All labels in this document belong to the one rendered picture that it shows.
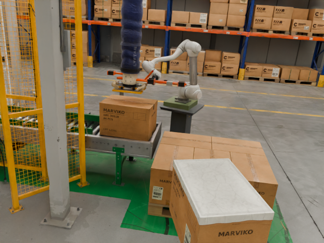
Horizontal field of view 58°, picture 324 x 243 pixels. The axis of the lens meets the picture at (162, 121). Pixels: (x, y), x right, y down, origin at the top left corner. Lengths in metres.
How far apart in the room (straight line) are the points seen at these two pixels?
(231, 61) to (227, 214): 9.24
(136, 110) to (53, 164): 1.08
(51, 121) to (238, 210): 1.70
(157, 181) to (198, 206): 1.38
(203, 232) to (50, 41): 1.75
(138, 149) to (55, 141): 1.01
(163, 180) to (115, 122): 0.95
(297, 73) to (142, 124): 8.47
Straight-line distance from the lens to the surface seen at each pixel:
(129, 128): 3.38
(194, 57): 3.78
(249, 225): 1.65
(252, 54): 12.00
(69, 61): 2.60
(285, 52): 12.28
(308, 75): 11.32
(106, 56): 12.19
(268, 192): 2.97
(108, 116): 3.42
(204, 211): 1.55
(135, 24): 3.25
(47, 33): 2.46
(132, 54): 3.28
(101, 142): 3.39
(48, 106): 2.59
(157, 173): 2.87
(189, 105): 3.97
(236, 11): 10.48
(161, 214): 3.12
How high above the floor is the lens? 1.93
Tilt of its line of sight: 20 degrees down
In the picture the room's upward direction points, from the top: 4 degrees clockwise
